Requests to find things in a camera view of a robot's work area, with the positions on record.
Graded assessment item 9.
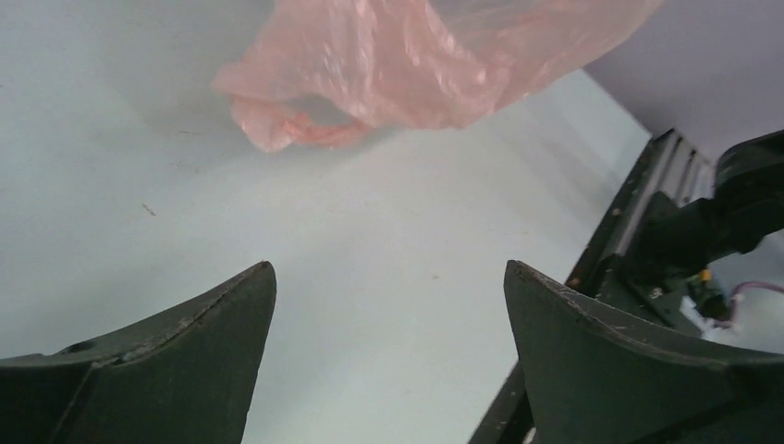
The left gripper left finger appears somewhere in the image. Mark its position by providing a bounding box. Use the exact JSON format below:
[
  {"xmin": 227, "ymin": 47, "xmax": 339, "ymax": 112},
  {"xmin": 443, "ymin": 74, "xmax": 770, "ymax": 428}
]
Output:
[{"xmin": 1, "ymin": 262, "xmax": 276, "ymax": 443}]

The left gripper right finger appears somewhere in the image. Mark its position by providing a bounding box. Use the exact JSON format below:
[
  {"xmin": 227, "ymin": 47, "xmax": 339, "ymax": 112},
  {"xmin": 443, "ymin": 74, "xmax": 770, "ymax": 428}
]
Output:
[{"xmin": 504, "ymin": 260, "xmax": 783, "ymax": 443}]

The pink plastic trash bag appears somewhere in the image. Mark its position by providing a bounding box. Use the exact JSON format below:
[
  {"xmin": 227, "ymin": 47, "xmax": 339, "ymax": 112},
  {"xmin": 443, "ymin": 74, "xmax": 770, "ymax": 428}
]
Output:
[{"xmin": 213, "ymin": 0, "xmax": 658, "ymax": 152}]

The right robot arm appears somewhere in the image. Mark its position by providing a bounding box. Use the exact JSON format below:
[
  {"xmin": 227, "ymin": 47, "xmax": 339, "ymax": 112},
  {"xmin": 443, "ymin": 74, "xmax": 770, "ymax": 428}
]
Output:
[{"xmin": 624, "ymin": 131, "xmax": 783, "ymax": 288}]

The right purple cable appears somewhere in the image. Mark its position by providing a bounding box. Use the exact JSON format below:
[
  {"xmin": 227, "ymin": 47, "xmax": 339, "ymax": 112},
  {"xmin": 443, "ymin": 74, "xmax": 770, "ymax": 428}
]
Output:
[{"xmin": 729, "ymin": 280, "xmax": 784, "ymax": 323}]

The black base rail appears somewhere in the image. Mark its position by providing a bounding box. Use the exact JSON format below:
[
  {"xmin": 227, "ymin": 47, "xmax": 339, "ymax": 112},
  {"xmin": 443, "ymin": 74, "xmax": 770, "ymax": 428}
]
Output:
[{"xmin": 470, "ymin": 129, "xmax": 713, "ymax": 443}]

